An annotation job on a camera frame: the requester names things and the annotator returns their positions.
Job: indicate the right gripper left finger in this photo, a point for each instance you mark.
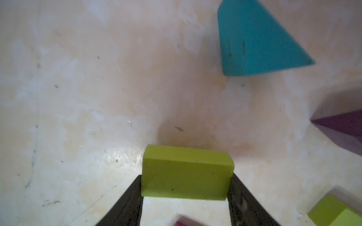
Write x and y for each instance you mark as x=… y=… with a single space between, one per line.
x=127 y=211

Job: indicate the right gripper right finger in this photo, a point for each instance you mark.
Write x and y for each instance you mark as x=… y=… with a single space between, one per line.
x=244 y=208

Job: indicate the lime green block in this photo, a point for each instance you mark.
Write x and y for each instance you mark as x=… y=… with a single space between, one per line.
x=186 y=173
x=330 y=211

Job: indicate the purple triangle block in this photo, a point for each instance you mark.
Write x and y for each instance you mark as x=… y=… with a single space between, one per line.
x=345 y=130

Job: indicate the teal triangle block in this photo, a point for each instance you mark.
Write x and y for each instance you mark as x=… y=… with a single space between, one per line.
x=253 y=42

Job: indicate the magenta block middle right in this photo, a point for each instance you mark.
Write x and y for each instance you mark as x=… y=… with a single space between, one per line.
x=185 y=221

